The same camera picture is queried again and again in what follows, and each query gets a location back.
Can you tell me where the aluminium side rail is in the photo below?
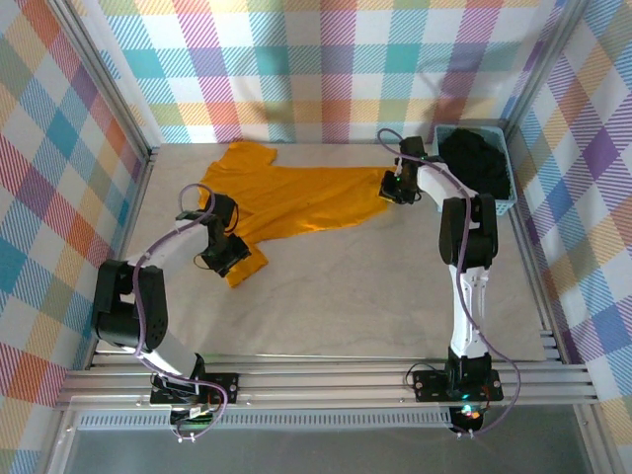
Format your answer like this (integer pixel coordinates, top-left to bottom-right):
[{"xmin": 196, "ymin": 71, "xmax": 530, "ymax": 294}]
[
  {"xmin": 506, "ymin": 132, "xmax": 569, "ymax": 366},
  {"xmin": 83, "ymin": 147, "xmax": 159, "ymax": 369}
]

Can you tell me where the slotted grey cable duct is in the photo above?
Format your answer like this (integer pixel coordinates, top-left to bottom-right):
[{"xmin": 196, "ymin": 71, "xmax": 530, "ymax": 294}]
[{"xmin": 76, "ymin": 412, "xmax": 455, "ymax": 430}]

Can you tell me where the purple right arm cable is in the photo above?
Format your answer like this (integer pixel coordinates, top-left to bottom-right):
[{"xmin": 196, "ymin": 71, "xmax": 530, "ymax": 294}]
[{"xmin": 377, "ymin": 128, "xmax": 522, "ymax": 438}]

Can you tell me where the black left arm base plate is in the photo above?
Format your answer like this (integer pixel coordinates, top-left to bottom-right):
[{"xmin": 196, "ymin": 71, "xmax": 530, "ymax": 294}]
[{"xmin": 150, "ymin": 372, "xmax": 241, "ymax": 406}]

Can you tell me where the yellow t-shirt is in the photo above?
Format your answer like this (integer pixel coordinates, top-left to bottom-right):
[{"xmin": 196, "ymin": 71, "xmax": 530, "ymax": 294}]
[{"xmin": 197, "ymin": 141, "xmax": 396, "ymax": 289}]

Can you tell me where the black t-shirts pile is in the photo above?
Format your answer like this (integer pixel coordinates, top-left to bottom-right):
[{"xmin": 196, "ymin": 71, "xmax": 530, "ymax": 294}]
[{"xmin": 437, "ymin": 127, "xmax": 513, "ymax": 199}]

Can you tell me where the aluminium frame rail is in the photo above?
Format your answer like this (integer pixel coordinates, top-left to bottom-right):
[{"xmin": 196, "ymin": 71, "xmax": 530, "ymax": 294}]
[{"xmin": 53, "ymin": 362, "xmax": 598, "ymax": 409}]

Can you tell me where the aluminium frame post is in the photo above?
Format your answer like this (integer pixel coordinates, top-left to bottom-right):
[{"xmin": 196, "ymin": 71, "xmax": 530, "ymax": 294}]
[
  {"xmin": 48, "ymin": 0, "xmax": 162, "ymax": 169},
  {"xmin": 498, "ymin": 0, "xmax": 593, "ymax": 144}
]

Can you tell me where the light blue plastic basket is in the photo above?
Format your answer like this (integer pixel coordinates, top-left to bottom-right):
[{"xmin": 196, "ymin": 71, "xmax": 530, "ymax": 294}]
[{"xmin": 430, "ymin": 123, "xmax": 518, "ymax": 217}]

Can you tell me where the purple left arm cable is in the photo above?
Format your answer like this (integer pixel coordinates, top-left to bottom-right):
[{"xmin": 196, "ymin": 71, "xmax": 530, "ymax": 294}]
[{"xmin": 132, "ymin": 183, "xmax": 231, "ymax": 443}]

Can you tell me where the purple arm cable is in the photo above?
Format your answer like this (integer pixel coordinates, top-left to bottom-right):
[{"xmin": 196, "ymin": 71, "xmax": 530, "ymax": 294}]
[
  {"xmin": 377, "ymin": 128, "xmax": 522, "ymax": 438},
  {"xmin": 132, "ymin": 183, "xmax": 231, "ymax": 443}
]

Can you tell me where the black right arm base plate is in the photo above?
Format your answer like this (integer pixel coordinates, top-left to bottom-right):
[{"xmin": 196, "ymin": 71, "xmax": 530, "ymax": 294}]
[{"xmin": 412, "ymin": 367, "xmax": 503, "ymax": 402}]

